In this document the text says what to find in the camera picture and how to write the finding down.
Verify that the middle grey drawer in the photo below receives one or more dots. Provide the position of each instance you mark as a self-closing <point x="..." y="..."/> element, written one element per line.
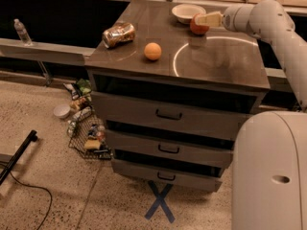
<point x="161" y="148"/>

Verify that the crushed shiny snack can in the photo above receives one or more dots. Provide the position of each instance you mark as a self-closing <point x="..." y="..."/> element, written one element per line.
<point x="120" y="33"/>

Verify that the black stand leg left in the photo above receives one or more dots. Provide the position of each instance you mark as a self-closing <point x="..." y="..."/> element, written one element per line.
<point x="8" y="165"/>

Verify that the grey drawer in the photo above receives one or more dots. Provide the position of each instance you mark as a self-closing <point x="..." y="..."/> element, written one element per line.
<point x="168" y="116"/>
<point x="161" y="148"/>
<point x="184" y="179"/>

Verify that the blue tape cross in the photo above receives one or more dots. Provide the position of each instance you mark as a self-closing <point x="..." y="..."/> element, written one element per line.
<point x="160" y="202"/>

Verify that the small white bowl on floor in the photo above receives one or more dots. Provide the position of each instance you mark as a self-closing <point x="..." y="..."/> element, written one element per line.
<point x="62" y="111"/>

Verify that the green snack bag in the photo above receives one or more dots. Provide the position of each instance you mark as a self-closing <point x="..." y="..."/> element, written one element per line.
<point x="84" y="86"/>

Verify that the orange fruit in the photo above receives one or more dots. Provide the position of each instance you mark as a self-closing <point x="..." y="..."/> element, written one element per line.
<point x="152" y="51"/>

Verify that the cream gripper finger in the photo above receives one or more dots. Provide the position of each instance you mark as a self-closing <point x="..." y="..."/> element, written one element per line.
<point x="212" y="19"/>

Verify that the grey drawer cabinet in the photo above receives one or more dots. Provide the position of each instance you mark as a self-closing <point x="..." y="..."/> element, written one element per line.
<point x="220" y="71"/>

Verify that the clear plastic water bottle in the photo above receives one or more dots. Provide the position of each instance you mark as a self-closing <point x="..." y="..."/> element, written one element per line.
<point x="22" y="32"/>

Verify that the red apple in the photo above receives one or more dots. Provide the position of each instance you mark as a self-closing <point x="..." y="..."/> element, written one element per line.
<point x="197" y="29"/>

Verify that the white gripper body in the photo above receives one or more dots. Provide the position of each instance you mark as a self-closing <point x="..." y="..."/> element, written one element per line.
<point x="232" y="19"/>

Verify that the white paper bowl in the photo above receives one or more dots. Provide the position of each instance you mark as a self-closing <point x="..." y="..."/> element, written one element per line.
<point x="185" y="12"/>

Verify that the bottom grey drawer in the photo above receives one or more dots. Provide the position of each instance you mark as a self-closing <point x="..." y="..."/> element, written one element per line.
<point x="184" y="179"/>

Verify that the black wire basket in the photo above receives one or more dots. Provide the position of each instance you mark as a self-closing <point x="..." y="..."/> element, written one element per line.
<point x="88" y="139"/>

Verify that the top grey drawer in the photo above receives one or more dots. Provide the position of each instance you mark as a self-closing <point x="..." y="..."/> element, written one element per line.
<point x="168" y="116"/>

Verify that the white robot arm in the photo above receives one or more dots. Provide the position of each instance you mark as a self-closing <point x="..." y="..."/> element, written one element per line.
<point x="269" y="169"/>

